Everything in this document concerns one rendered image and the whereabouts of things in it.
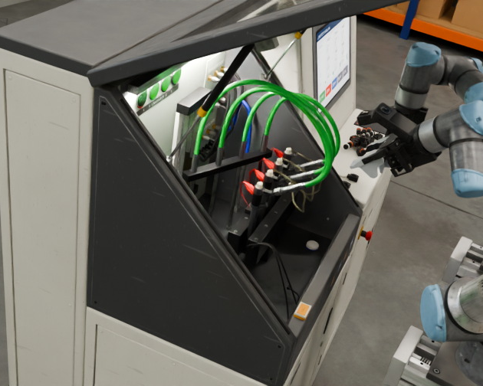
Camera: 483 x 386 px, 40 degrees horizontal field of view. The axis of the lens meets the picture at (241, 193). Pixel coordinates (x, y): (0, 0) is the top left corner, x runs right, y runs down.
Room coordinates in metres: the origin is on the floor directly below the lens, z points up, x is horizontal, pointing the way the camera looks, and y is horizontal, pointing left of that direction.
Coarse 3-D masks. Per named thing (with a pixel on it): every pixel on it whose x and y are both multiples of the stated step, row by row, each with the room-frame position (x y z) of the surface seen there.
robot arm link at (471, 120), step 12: (456, 108) 1.33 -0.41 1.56; (468, 108) 1.30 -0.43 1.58; (480, 108) 1.29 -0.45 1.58; (444, 120) 1.32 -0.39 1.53; (456, 120) 1.30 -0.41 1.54; (468, 120) 1.28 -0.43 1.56; (480, 120) 1.27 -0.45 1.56; (444, 132) 1.31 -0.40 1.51; (456, 132) 1.28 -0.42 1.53; (468, 132) 1.27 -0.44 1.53; (480, 132) 1.27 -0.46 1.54; (444, 144) 1.31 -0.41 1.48
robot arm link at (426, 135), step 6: (426, 120) 1.37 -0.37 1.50; (432, 120) 1.35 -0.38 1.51; (420, 126) 1.36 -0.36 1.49; (426, 126) 1.35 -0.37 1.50; (420, 132) 1.35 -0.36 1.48; (426, 132) 1.33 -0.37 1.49; (432, 132) 1.32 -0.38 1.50; (420, 138) 1.34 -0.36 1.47; (426, 138) 1.33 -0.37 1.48; (432, 138) 1.32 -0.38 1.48; (426, 144) 1.33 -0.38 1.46; (432, 144) 1.32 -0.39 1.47; (438, 144) 1.32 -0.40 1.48; (432, 150) 1.33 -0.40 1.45; (438, 150) 1.33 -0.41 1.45
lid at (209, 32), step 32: (224, 0) 1.99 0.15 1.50; (256, 0) 1.78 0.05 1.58; (288, 0) 1.57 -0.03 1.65; (320, 0) 1.23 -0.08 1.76; (352, 0) 1.17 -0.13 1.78; (384, 0) 1.15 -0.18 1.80; (192, 32) 1.43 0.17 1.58; (224, 32) 1.24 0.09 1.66; (256, 32) 1.22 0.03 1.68; (288, 32) 1.20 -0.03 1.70; (128, 64) 1.30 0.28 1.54; (160, 64) 1.28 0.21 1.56
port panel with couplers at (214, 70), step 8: (216, 56) 1.89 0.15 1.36; (224, 56) 1.95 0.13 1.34; (208, 64) 1.84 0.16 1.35; (216, 64) 1.90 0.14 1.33; (208, 72) 1.85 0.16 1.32; (216, 72) 1.89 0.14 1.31; (208, 80) 1.86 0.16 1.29; (216, 80) 1.84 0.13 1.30; (208, 88) 1.86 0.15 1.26; (216, 104) 1.89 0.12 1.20; (216, 112) 1.96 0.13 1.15; (208, 120) 1.90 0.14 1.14; (208, 128) 1.91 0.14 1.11; (216, 128) 1.93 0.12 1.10; (208, 136) 1.85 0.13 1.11; (200, 144) 1.86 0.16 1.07
